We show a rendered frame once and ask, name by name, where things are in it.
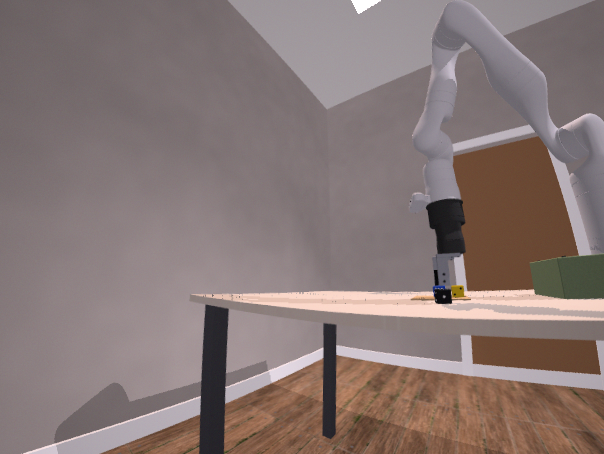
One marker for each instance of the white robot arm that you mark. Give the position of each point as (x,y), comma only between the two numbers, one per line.
(524,87)

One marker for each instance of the yellow die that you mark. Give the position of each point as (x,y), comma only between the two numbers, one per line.
(457,291)

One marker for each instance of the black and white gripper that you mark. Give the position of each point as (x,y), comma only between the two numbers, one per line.
(446,216)

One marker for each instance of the black die with white pips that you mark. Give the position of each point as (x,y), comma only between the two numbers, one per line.
(443,296)

